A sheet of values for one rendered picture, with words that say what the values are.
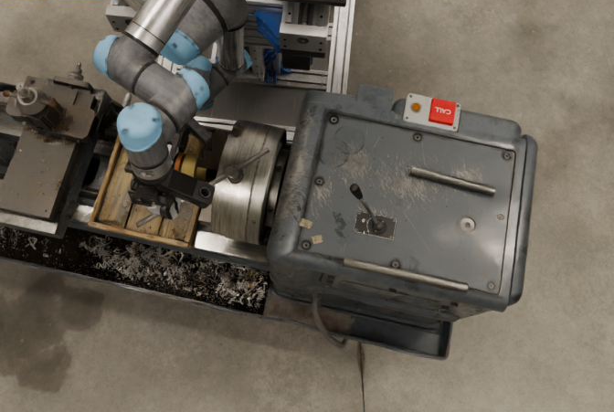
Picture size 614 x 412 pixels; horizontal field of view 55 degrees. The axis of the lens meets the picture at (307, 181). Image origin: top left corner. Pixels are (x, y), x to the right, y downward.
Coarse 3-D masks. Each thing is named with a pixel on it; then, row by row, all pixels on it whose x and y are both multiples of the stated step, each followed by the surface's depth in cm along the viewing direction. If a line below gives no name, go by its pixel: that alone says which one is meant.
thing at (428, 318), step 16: (288, 288) 185; (304, 288) 169; (320, 288) 169; (336, 304) 197; (352, 304) 190; (368, 304) 176; (384, 304) 168; (400, 304) 168; (400, 320) 196; (416, 320) 187; (432, 320) 178; (448, 320) 167
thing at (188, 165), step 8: (176, 160) 153; (184, 160) 152; (192, 160) 153; (176, 168) 152; (184, 168) 152; (192, 168) 152; (200, 168) 153; (192, 176) 152; (200, 176) 153; (208, 176) 158
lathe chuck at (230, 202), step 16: (256, 128) 148; (240, 144) 142; (256, 144) 143; (224, 160) 140; (240, 160) 140; (256, 160) 141; (224, 192) 140; (240, 192) 140; (224, 208) 142; (240, 208) 141; (224, 224) 145; (240, 224) 143; (240, 240) 152
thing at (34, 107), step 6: (36, 90) 154; (42, 90) 157; (36, 96) 154; (42, 96) 155; (18, 102) 154; (30, 102) 153; (36, 102) 154; (18, 108) 155; (24, 108) 154; (30, 108) 154; (36, 108) 154; (42, 108) 155; (30, 114) 155
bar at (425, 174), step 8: (416, 168) 137; (424, 176) 137; (432, 176) 136; (440, 176) 136; (448, 176) 136; (448, 184) 137; (456, 184) 136; (464, 184) 136; (472, 184) 136; (480, 184) 136; (480, 192) 136; (488, 192) 136
